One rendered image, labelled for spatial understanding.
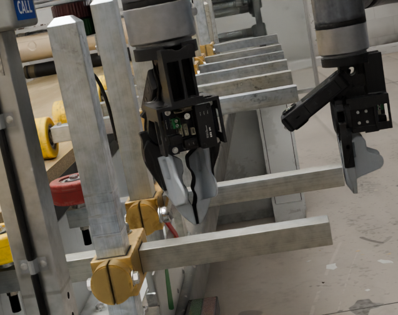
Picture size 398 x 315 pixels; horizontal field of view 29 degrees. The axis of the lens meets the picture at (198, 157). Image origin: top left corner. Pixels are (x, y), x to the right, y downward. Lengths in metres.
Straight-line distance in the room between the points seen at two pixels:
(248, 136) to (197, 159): 2.98
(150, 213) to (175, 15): 0.40
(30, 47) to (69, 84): 2.95
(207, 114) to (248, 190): 0.38
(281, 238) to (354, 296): 1.97
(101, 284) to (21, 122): 0.33
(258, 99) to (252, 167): 2.49
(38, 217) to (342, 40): 0.62
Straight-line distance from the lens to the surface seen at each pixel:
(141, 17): 0.84
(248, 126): 3.87
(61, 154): 1.54
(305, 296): 2.98
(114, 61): 1.15
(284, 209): 3.84
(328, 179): 1.21
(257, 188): 1.21
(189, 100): 0.83
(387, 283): 3.01
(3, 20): 0.63
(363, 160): 1.20
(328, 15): 1.15
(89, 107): 0.91
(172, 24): 0.84
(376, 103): 1.17
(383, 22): 10.30
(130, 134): 1.16
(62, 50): 0.91
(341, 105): 1.17
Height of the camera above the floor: 1.15
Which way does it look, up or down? 12 degrees down
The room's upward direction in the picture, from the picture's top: 10 degrees counter-clockwise
